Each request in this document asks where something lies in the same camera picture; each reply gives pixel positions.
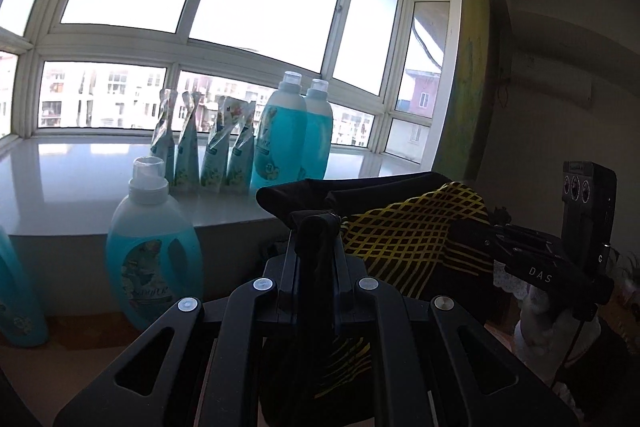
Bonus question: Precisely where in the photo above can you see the white lace cloth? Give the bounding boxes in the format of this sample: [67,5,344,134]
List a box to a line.
[492,259,603,388]

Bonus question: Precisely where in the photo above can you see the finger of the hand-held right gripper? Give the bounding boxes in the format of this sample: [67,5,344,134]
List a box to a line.
[449,218,503,269]

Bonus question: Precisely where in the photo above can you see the yellow green curtain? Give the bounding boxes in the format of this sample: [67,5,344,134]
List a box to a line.
[434,0,508,180]

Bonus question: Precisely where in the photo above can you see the detergent refill pouch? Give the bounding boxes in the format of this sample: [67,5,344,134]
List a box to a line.
[199,95,237,194]
[151,88,177,186]
[171,91,202,194]
[226,101,257,196]

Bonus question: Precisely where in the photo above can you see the tall blue detergent bottle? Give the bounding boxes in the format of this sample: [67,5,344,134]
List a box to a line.
[249,71,308,190]
[303,78,334,181]

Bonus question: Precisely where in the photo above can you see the white windowsill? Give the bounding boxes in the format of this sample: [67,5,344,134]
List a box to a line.
[0,138,443,239]

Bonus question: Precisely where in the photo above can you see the white framed window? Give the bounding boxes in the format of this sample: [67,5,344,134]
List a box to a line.
[0,0,463,165]

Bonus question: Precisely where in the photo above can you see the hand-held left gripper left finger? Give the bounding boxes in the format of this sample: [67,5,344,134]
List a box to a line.
[52,209,322,427]

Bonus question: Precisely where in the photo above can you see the black pants with yellow pattern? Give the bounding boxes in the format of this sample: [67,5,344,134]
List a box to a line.
[256,173,501,427]

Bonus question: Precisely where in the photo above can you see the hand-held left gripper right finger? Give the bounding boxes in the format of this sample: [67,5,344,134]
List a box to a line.
[320,212,583,427]

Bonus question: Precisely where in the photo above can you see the large blue detergent bottle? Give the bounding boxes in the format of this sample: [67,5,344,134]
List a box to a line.
[0,226,49,349]
[105,156,204,334]

